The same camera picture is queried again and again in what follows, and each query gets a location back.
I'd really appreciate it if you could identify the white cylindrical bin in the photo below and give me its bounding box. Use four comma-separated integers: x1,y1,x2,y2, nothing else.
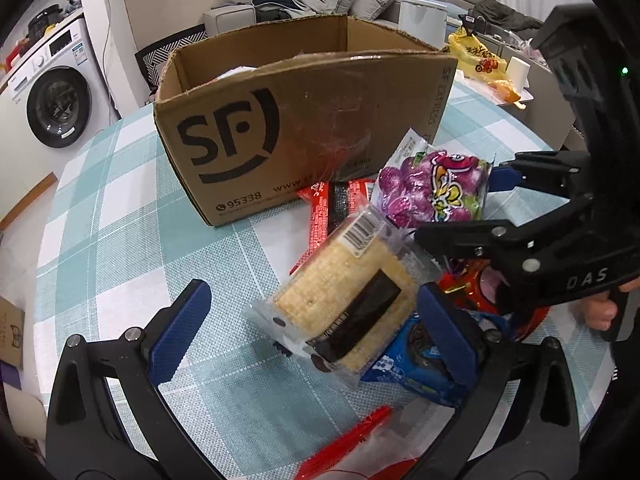
398,0,448,49

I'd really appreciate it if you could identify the checkered teal tablecloth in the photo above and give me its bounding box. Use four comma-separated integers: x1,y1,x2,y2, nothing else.
31,79,614,480

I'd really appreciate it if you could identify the black patterned chair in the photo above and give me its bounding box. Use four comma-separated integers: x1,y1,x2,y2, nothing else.
134,24,207,93

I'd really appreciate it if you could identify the white paper cup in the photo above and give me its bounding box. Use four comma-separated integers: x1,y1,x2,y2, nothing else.
506,56,530,90

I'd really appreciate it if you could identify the blue Oreo cookie pack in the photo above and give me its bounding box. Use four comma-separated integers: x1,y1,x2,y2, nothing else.
362,311,506,408

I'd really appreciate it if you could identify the SF cardboard box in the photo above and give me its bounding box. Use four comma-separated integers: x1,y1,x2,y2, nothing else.
153,15,457,226

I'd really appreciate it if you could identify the yellow plastic bag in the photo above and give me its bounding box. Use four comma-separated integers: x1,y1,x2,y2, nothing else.
447,27,526,110

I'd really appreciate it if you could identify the clear cracker pack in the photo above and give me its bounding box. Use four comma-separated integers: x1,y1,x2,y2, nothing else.
246,206,442,389

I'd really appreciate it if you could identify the red round cookie snack pack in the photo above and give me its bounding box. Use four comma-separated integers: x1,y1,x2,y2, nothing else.
437,260,550,340

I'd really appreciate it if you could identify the silver purple snack bag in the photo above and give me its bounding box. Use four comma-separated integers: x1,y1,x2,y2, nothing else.
213,65,256,82

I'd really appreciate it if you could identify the black rice cooker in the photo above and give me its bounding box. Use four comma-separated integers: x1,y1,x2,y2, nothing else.
27,4,63,40

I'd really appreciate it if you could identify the small cardboard box on floor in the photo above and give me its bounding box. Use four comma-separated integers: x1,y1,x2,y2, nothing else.
0,297,25,370

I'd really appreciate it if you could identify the white washing machine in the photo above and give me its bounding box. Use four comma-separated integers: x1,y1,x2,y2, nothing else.
4,16,122,150

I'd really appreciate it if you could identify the purple grape candy bag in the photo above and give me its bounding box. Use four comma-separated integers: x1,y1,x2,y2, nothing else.
371,130,492,229

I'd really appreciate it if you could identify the red white glue snack bag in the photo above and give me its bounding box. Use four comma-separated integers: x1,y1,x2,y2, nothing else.
294,400,431,480

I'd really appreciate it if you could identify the person's right hand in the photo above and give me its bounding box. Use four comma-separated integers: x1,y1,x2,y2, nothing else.
580,290,618,332

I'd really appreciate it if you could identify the red seaweed roll pack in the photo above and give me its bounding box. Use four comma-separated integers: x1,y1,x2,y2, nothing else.
290,178,374,274

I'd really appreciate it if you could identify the pile of clothes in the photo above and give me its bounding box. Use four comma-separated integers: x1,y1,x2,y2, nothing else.
250,0,332,23

